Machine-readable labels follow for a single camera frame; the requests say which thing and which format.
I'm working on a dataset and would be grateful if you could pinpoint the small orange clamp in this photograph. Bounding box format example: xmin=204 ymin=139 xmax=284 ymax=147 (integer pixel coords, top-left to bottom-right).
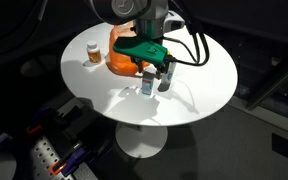
xmin=25 ymin=123 xmax=43 ymax=135

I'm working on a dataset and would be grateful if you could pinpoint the tall white tube bottle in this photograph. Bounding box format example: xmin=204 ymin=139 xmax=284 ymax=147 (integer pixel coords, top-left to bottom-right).
xmin=160 ymin=60 xmax=178 ymax=88

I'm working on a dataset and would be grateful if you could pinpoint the black diagonal metal bar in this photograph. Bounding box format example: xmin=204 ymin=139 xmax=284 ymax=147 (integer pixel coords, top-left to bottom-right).
xmin=245 ymin=56 xmax=288 ymax=111

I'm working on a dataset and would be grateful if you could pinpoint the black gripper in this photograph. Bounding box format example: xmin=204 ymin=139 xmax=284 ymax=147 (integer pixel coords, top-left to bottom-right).
xmin=130 ymin=55 xmax=169 ymax=81

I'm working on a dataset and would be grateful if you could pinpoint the white table pedestal base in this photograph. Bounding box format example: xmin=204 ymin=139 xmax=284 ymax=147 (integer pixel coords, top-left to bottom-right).
xmin=114 ymin=121 xmax=169 ymax=159

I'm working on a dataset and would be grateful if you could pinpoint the blue and white box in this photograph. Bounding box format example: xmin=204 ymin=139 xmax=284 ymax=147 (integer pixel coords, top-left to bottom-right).
xmin=141 ymin=68 xmax=158 ymax=97

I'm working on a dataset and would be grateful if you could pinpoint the orange and purple clamp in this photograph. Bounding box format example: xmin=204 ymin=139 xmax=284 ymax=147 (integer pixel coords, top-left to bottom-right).
xmin=49 ymin=146 xmax=87 ymax=177

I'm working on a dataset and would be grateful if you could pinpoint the orange plastic bag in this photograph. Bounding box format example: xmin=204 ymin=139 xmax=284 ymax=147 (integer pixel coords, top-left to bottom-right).
xmin=105 ymin=23 xmax=152 ymax=77

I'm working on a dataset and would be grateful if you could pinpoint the perforated metal board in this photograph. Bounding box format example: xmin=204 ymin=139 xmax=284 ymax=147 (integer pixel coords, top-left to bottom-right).
xmin=28 ymin=135 xmax=75 ymax=180

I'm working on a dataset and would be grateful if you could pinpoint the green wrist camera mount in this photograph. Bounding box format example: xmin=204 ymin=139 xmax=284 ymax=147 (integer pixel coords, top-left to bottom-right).
xmin=112 ymin=35 xmax=170 ymax=66

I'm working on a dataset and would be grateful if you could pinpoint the white pill bottle yellow label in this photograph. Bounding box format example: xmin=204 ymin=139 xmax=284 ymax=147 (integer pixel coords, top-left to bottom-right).
xmin=86 ymin=40 xmax=103 ymax=65

